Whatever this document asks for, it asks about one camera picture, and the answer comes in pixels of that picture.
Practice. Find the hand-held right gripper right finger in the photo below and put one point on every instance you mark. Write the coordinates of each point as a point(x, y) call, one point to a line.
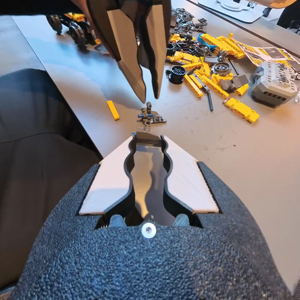
point(189, 185)

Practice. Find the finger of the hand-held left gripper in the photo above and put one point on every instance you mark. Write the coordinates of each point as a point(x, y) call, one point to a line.
point(127, 54)
point(158, 46)

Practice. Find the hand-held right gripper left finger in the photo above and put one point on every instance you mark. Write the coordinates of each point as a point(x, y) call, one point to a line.
point(107, 185)

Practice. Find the short yellow toy beam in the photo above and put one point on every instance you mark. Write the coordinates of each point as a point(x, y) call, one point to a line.
point(113, 110)

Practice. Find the small grey toy connector piece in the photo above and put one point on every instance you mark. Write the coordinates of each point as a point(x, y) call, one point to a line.
point(147, 139)

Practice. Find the grey toy plate with blue pins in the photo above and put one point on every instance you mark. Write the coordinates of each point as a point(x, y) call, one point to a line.
point(152, 118)

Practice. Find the grey desk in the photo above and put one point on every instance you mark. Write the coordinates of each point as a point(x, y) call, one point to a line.
point(211, 152)

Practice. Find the black toy wheel rim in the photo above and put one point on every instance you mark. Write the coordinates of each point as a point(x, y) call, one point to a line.
point(171, 47)

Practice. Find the yellow toy vehicle model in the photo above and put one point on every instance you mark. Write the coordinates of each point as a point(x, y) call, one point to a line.
point(75, 32)

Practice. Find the black spoked toy wheel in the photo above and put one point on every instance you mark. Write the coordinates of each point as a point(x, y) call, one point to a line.
point(177, 73)

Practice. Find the blue curved toy panel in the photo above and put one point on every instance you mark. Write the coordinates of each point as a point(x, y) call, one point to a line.
point(201, 38)

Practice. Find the grey toy wheel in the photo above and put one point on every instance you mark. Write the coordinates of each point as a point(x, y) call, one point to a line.
point(202, 49)
point(222, 68)

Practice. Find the grey curved toy fender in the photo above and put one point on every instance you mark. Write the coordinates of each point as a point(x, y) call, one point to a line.
point(211, 60)

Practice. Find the pile of yellow toy beams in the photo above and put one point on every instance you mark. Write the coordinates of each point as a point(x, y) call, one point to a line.
point(211, 82)

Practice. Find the black toy axle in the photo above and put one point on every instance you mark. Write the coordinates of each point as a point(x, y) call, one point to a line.
point(233, 66)
point(210, 102)

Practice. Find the white monitor stand base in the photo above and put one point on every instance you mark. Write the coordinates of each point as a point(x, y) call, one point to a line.
point(229, 11)

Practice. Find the grey toy panel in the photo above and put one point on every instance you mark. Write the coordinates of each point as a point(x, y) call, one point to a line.
point(234, 83)

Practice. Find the long yellow holed toy block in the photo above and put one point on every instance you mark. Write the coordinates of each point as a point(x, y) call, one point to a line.
point(241, 110)

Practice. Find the tan cardboard box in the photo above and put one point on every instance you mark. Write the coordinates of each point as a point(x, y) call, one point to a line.
point(267, 2)

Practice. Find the grey toy hub block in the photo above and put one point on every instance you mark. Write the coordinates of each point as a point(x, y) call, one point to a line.
point(271, 86)

